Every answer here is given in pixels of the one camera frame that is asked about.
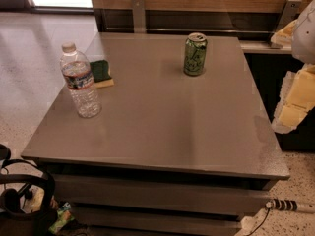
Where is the grey drawer cabinet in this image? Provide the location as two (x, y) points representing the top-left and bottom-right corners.
(24, 33), (289, 236)

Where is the black bag with straps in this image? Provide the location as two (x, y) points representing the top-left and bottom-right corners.
(0, 145), (57, 236)

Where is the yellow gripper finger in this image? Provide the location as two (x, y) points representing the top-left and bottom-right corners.
(271, 20), (297, 46)
(272, 64), (315, 134)

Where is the black white striped cable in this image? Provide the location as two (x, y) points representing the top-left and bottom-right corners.
(246, 198), (315, 236)

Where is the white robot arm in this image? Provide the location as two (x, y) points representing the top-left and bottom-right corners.
(271, 0), (315, 134)

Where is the green soda can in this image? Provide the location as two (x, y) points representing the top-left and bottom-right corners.
(183, 32), (208, 76)

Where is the metal bracket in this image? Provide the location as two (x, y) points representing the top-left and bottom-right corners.
(271, 0), (303, 49)
(131, 0), (147, 33)

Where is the green and yellow sponge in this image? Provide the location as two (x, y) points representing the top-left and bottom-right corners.
(90, 60), (114, 89)

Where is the right metal bracket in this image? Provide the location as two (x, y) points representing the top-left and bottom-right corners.
(271, 0), (303, 49)

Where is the green snack packet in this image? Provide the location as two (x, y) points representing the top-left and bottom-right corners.
(48, 202), (74, 235)

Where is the left metal bracket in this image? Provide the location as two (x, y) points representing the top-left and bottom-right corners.
(131, 0), (147, 33)

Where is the clear plastic water bottle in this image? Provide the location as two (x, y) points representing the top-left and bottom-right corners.
(60, 42), (101, 118)

